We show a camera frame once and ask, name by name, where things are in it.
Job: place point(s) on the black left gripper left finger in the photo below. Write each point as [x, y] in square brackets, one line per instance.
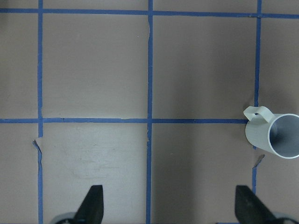
[91, 209]

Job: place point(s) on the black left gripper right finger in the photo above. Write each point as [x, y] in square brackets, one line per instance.
[249, 209]

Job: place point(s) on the white mug with grey inside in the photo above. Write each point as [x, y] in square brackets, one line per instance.
[275, 133]

